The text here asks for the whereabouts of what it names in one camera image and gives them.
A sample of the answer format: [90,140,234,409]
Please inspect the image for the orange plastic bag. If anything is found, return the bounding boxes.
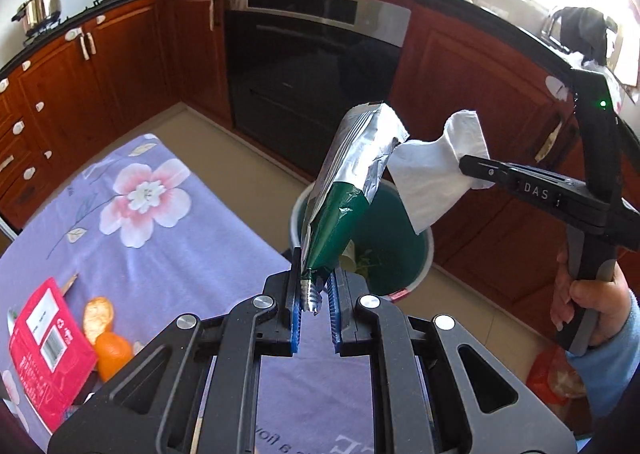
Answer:
[525,346,587,406]

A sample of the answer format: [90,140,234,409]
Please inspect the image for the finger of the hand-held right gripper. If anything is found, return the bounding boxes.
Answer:
[459,154,516,191]

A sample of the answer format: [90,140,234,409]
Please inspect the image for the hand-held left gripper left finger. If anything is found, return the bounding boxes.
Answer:
[47,247,303,454]

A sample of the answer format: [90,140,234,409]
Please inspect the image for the dark cloth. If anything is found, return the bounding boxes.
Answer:
[557,7,619,68]

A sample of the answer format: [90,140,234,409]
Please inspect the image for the person's right hand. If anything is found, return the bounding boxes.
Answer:
[550,239,633,350]

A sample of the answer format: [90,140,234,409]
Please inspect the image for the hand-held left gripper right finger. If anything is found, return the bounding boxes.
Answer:
[327,267,576,454]

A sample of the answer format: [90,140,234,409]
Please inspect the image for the green waste bin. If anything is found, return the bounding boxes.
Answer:
[290,173,435,302]

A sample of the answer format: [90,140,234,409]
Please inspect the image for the red wooden kitchen cabinets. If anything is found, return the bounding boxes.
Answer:
[0,0,640,335]

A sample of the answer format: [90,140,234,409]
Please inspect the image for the white paper tissue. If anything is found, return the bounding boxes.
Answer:
[387,110,491,235]

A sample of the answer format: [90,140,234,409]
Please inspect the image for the green foil snack packet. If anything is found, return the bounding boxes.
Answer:
[300,102,412,320]

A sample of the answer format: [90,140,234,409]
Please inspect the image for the stainless steel pot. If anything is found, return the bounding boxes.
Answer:
[12,0,71,35]

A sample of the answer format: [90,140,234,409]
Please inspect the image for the person's right forearm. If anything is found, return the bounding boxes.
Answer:
[565,291,640,440]

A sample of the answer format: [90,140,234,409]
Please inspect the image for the built-in black oven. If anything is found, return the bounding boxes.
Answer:
[222,0,412,180]

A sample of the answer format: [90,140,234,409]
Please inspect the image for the purple floral tablecloth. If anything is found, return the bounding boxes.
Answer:
[0,133,436,454]

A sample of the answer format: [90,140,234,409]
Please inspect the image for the red cardboard box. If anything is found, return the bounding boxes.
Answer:
[7,277,98,435]

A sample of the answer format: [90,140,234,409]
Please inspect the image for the black gas stove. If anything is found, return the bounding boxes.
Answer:
[22,0,132,46]

